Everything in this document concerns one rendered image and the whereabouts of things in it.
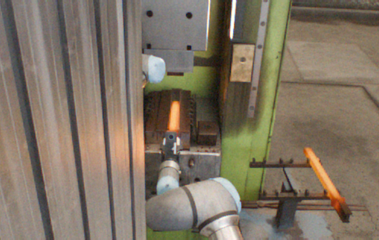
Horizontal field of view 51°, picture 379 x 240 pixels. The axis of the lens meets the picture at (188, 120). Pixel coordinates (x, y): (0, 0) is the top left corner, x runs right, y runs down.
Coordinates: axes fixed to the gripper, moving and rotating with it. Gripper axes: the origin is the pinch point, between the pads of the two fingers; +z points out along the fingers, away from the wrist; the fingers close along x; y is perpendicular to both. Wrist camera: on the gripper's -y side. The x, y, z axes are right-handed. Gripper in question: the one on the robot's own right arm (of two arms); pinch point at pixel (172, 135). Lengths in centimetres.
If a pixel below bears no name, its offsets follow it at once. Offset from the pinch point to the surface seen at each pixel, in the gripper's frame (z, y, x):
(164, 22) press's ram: 7.9, -45.9, -3.8
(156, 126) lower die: 12.2, 2.6, -7.9
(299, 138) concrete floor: 168, 99, 109
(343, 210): -34, 8, 63
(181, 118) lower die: 19.4, 2.2, 3.6
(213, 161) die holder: 3.0, 14.4, 18.2
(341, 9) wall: 592, 76, 280
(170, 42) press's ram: 8.1, -38.1, -1.4
